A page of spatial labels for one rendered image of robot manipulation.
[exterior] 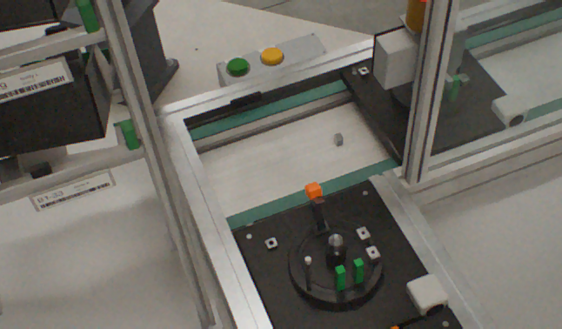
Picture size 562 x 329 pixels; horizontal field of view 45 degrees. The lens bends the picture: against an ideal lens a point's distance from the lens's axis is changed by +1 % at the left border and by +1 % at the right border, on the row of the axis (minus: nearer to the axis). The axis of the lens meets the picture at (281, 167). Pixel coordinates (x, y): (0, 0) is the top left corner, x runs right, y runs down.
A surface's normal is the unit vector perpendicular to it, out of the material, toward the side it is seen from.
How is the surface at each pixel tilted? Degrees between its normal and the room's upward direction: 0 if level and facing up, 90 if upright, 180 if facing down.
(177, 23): 0
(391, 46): 0
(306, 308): 0
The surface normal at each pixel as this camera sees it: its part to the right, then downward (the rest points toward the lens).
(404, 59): 0.38, 0.72
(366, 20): -0.06, -0.61
